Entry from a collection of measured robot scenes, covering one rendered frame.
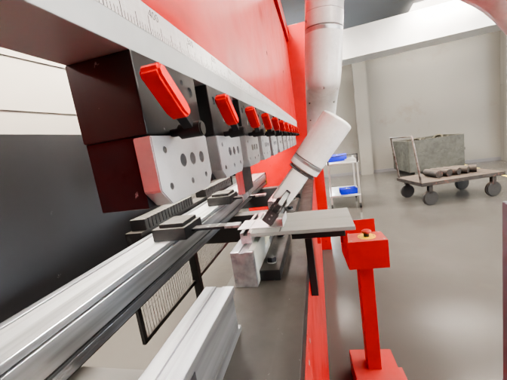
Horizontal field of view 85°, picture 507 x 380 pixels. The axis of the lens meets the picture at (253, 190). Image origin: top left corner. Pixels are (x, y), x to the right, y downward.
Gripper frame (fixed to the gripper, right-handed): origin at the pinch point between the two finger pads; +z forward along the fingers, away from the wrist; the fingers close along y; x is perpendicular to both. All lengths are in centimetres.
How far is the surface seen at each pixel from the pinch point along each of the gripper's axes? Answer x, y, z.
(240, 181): -12.2, 4.0, -4.3
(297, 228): 7.3, 6.9, -3.1
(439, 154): 237, -585, -129
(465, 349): 127, -73, 26
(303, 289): 15.7, 14.3, 6.1
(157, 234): -24.9, 5.1, 23.4
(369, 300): 58, -44, 22
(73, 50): -26, 51, -20
